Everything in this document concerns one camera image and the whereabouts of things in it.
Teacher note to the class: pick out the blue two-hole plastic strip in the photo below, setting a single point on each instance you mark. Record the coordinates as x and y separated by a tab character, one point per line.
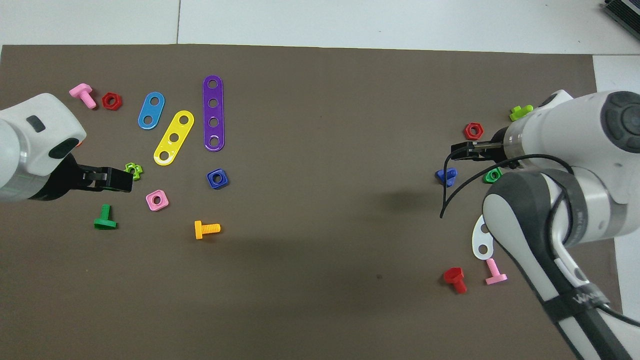
151	111

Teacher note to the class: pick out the red plastic screw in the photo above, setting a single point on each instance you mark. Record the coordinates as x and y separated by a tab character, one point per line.
452	275

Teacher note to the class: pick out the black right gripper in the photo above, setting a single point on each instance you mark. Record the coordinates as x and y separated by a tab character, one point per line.
500	150

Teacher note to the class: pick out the lime green cross nut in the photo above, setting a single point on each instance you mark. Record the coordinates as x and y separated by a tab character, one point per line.
139	173

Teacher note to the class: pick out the red hexagonal plastic nut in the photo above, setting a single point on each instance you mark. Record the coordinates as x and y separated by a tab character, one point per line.
467	131
105	101

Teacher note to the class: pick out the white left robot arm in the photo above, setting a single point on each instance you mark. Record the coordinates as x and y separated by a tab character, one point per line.
35	145

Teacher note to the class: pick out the black electronic device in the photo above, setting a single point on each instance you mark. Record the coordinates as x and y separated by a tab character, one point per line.
625	10

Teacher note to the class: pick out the purple four-hole plastic strip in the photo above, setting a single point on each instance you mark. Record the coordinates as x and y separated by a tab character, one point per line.
213	94

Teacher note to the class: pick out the pink plastic screw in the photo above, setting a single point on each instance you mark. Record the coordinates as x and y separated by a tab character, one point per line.
492	270
82	92

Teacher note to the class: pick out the blue plastic screw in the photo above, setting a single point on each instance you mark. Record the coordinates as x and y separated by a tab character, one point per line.
442	175

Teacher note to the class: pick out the pink square plastic nut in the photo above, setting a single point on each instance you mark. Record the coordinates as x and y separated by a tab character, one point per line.
150	205

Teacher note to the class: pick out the green triangular plastic nut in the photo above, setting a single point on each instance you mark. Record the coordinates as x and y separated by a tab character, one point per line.
487	177

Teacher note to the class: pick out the yellow three-hole plastic strip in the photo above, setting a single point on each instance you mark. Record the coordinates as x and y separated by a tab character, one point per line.
179	129

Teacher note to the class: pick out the brown table mat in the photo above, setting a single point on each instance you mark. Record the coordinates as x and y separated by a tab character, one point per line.
325	150

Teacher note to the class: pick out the orange-yellow plastic screw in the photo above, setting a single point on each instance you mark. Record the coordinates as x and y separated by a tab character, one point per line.
199	230

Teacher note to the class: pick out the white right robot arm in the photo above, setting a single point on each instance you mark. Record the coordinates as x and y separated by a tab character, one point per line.
575	130

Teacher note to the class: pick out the lime green plastic screw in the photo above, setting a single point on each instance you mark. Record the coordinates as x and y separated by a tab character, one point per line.
517	114

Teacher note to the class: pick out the blue square plastic nut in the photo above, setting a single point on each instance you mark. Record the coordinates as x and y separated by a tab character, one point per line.
211	184

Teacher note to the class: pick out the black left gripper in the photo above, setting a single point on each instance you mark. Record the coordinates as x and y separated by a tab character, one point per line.
60	180

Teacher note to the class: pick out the white curved five-hole plate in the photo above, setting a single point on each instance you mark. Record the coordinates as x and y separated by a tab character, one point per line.
476	239

